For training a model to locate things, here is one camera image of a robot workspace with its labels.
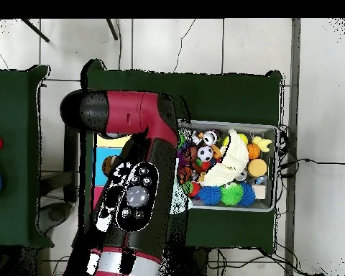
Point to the cream knitted cloth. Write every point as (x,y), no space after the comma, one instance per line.
(233,161)

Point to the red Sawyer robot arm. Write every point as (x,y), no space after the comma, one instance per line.
(132,112)

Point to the clear shallow bin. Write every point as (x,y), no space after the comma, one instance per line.
(263,203)

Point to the small soccer ball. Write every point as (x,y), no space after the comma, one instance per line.
(205,153)

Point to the large blue spiky ball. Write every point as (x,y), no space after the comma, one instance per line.
(210,195)

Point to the plain yellow ball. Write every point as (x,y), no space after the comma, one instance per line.
(242,138)

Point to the green fuzzy monster toy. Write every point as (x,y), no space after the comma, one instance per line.
(232,195)

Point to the dark green table cloth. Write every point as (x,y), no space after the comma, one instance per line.
(218,92)

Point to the small orange basketball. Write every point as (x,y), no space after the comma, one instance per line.
(253,151)

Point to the pale orange round sponge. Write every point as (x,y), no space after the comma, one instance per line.
(256,167)

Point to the black tripod leg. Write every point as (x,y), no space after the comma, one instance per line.
(34,30)
(112,29)

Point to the green covered side table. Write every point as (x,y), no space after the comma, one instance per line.
(11,115)

